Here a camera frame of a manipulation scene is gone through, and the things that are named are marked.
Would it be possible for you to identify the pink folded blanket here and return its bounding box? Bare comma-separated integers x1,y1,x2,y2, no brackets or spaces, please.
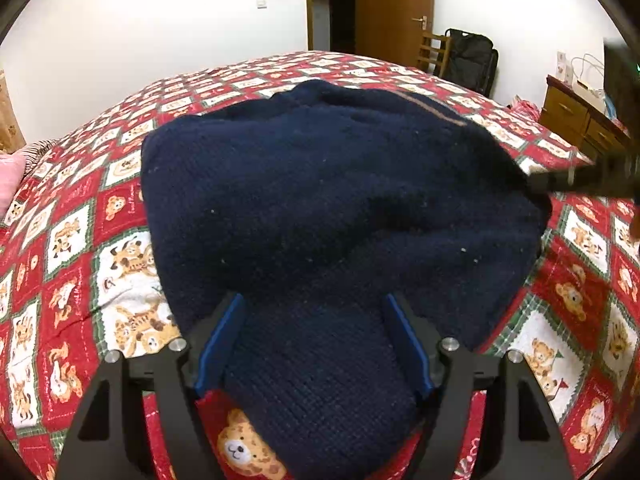
0,152,27,216

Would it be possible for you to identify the white cable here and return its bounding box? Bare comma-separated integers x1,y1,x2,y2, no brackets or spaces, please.
570,54,608,86

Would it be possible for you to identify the striped cloth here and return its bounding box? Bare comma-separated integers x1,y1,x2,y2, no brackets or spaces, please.
20,139,63,178

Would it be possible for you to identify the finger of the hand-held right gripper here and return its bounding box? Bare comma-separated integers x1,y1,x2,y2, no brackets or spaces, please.
522,159,602,196

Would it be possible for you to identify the black bag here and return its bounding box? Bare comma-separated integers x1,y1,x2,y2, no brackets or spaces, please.
442,28,500,96

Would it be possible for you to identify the wooden door frame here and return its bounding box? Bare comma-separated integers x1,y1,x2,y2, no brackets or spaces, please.
305,0,357,53

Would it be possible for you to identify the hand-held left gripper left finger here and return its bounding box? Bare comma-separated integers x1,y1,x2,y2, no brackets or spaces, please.
55,292,247,480

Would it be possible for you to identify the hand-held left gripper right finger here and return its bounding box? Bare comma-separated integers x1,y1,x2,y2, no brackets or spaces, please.
384,292,576,480

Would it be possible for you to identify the wooden chair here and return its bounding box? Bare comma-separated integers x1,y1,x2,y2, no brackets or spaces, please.
417,30,453,77

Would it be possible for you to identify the white box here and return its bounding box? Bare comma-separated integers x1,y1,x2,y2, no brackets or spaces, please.
572,80,608,111

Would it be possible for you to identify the navy knitted sweater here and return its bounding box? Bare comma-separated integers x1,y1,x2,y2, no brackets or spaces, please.
140,79,553,480

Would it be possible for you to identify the wooden dresser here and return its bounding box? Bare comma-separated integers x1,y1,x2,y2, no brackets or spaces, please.
537,74,631,161

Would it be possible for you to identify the brown wooden door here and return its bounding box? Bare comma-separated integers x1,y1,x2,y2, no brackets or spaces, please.
354,0,436,68

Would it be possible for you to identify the red bag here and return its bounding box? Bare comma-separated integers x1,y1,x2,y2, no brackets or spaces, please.
509,96,542,122

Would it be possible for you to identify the red bear-print bedspread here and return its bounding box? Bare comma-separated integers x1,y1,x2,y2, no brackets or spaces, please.
0,50,640,480

